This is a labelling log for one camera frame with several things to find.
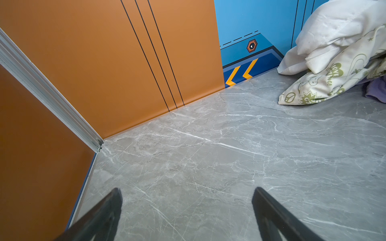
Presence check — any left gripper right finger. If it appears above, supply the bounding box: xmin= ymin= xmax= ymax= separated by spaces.
xmin=252 ymin=187 xmax=323 ymax=241

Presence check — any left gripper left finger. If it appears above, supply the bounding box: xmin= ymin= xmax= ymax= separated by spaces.
xmin=56 ymin=188 xmax=123 ymax=241

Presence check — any purple t-shirt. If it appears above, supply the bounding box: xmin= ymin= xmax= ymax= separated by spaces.
xmin=357 ymin=75 xmax=386 ymax=103

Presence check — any cream green-patterned cloth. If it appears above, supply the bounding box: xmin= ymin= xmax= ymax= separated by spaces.
xmin=278 ymin=24 xmax=386 ymax=105

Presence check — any white cloth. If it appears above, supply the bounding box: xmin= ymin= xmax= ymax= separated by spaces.
xmin=277 ymin=1 xmax=386 ymax=75

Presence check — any left aluminium corner post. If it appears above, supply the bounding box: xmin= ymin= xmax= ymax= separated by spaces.
xmin=1 ymin=30 xmax=103 ymax=153

